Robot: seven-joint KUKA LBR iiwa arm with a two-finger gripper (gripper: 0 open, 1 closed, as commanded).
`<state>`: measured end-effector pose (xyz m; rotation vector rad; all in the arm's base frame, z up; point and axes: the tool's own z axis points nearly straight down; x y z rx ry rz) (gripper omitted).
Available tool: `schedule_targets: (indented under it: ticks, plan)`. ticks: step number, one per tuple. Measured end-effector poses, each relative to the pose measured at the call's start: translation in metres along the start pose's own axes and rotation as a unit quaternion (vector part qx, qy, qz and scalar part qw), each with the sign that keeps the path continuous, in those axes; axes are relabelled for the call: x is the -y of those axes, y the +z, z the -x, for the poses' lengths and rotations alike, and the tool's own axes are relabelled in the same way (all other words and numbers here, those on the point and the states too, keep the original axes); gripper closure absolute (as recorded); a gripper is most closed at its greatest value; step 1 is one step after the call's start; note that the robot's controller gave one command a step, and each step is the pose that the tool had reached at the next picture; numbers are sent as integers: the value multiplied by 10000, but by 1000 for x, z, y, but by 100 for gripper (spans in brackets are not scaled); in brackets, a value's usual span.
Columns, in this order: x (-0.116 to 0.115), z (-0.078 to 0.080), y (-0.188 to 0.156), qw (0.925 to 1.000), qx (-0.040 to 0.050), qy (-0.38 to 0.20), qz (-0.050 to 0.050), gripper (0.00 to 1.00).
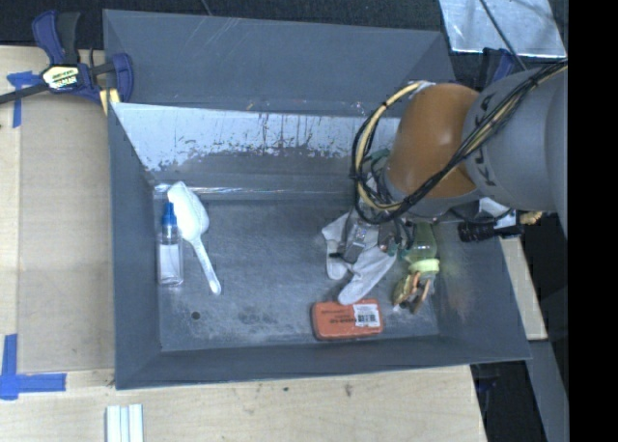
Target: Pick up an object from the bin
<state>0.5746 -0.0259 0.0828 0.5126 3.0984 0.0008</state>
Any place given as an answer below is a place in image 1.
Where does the yellow-green spray bottle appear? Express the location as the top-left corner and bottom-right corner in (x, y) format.
(391, 221), (441, 315)

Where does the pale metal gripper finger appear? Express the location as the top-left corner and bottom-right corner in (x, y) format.
(342, 220), (372, 262)

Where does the black cylinder on white bracket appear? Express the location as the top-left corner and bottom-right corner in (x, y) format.
(457, 207), (542, 244)

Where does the clear bottle with blue cap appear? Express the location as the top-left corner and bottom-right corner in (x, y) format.
(155, 202), (185, 288)

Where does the orange flat block with barcode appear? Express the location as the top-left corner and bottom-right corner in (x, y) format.
(310, 298), (385, 342)

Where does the grey metal bin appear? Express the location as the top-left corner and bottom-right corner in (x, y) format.
(101, 9), (533, 391)

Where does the pale wood board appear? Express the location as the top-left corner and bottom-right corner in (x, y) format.
(16, 46), (118, 374)

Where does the white plastic scoop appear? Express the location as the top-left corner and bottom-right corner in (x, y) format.
(166, 180), (223, 296)

